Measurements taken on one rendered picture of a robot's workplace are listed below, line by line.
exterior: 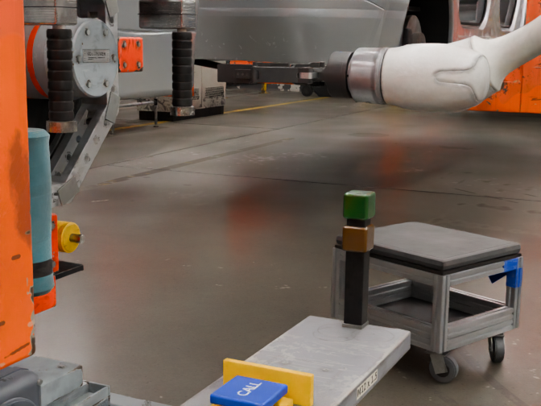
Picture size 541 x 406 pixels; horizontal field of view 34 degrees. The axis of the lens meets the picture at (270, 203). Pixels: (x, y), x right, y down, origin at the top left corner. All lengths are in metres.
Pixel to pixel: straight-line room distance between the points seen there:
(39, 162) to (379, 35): 2.80
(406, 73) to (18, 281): 0.67
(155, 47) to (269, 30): 1.79
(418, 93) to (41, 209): 0.61
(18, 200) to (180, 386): 1.41
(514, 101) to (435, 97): 3.53
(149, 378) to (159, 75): 0.80
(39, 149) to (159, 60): 0.85
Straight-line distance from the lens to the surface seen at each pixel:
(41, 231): 1.45
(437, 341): 2.37
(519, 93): 4.90
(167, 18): 1.60
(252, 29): 3.97
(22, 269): 1.04
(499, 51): 1.53
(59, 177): 1.70
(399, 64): 1.40
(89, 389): 1.97
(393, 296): 2.76
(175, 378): 2.43
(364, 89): 1.43
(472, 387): 2.44
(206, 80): 10.24
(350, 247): 1.36
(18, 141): 1.02
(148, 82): 2.18
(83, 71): 1.48
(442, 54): 1.40
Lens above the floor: 0.89
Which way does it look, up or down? 10 degrees down
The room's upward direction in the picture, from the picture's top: 1 degrees clockwise
